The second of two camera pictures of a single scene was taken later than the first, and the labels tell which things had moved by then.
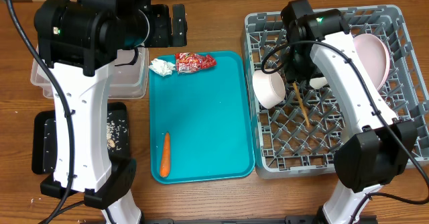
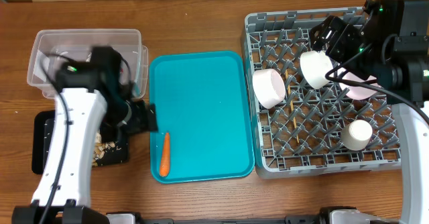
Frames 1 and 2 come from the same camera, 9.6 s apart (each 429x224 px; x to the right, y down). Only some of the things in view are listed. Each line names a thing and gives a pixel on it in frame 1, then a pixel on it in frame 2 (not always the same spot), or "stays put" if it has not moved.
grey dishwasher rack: x=299 y=135 stays put
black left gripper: x=161 y=17 -> x=147 y=121
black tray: x=43 y=134 stays put
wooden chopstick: x=301 y=104 -> x=288 y=81
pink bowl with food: x=269 y=88 stays put
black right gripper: x=298 y=72 -> x=328 y=33
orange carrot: x=166 y=156 stays put
